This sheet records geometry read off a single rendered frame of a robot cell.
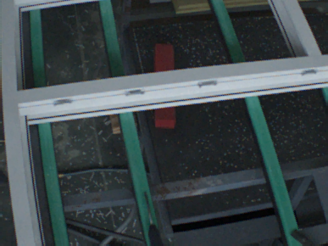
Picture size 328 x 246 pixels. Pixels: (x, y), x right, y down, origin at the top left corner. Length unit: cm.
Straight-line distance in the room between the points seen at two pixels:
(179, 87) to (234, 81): 15
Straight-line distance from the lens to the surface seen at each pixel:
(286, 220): 160
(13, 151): 158
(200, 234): 189
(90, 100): 168
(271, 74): 176
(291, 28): 192
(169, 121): 199
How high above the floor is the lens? 227
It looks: 55 degrees down
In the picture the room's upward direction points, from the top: 8 degrees clockwise
